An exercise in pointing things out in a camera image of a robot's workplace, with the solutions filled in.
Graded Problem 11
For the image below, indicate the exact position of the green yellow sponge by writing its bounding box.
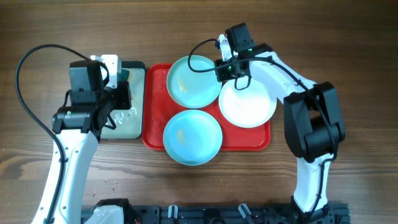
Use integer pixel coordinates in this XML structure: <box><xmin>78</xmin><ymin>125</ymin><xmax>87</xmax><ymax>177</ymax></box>
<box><xmin>118</xmin><ymin>68</ymin><xmax>130</xmax><ymax>82</ymax></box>

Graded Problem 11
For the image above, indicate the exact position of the white plate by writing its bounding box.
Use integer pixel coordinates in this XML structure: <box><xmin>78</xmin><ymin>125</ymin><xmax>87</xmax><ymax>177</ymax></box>
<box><xmin>218</xmin><ymin>77</ymin><xmax>277</xmax><ymax>128</ymax></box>

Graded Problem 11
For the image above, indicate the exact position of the mint green plate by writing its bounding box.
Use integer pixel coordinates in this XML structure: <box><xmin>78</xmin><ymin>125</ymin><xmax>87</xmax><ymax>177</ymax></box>
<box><xmin>166</xmin><ymin>56</ymin><xmax>222</xmax><ymax>109</ymax></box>

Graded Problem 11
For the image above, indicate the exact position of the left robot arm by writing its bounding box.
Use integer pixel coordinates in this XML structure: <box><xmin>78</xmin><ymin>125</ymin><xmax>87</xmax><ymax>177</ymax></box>
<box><xmin>33</xmin><ymin>81</ymin><xmax>131</xmax><ymax>223</ymax></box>

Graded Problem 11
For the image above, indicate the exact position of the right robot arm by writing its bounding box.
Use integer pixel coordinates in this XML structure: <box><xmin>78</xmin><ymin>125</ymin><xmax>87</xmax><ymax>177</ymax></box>
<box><xmin>215</xmin><ymin>42</ymin><xmax>346</xmax><ymax>223</ymax></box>

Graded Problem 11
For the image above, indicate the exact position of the black water tray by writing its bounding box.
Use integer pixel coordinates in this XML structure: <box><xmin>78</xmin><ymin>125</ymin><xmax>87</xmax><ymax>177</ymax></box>
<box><xmin>101</xmin><ymin>61</ymin><xmax>146</xmax><ymax>139</ymax></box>

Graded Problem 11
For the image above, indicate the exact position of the red plastic tray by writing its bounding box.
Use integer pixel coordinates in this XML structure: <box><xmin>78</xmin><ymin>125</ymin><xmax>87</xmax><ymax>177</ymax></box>
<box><xmin>142</xmin><ymin>63</ymin><xmax>271</xmax><ymax>151</ymax></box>

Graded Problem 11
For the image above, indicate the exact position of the light blue plate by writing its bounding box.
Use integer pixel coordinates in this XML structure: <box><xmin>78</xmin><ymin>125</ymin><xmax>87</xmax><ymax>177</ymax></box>
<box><xmin>162</xmin><ymin>110</ymin><xmax>223</xmax><ymax>166</ymax></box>

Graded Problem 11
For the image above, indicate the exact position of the black mounting rail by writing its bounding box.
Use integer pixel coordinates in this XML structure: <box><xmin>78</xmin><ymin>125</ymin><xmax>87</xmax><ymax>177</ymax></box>
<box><xmin>81</xmin><ymin>202</ymin><xmax>351</xmax><ymax>224</ymax></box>

